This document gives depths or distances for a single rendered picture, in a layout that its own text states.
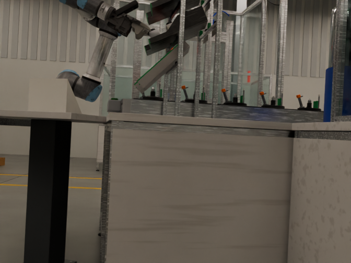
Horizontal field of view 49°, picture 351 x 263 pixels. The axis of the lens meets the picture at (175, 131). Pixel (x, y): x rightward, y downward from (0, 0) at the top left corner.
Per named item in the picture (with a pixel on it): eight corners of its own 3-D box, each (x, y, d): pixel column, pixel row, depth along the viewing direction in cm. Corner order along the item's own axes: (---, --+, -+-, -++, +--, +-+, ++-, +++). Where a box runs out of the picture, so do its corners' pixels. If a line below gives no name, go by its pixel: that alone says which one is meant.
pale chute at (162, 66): (143, 88, 170) (137, 80, 170) (144, 91, 183) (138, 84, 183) (190, 46, 170) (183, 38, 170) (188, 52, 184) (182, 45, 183)
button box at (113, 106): (107, 110, 212) (108, 99, 212) (106, 111, 233) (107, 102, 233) (120, 111, 213) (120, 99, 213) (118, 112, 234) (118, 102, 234)
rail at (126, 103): (121, 117, 199) (123, 96, 199) (114, 120, 286) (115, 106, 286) (132, 118, 200) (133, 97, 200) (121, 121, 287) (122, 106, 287)
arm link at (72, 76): (50, 92, 226) (61, 79, 236) (72, 100, 226) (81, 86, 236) (51, 76, 218) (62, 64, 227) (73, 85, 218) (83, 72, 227)
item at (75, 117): (-60, 113, 180) (-59, 107, 180) (53, 121, 267) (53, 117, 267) (70, 119, 161) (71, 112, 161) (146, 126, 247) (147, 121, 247)
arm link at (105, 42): (74, 95, 233) (105, 10, 230) (97, 104, 233) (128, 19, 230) (69, 95, 221) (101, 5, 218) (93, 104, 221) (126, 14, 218)
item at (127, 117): (109, 120, 140) (109, 111, 140) (103, 124, 287) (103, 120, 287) (432, 138, 169) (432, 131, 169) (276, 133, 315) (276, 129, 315)
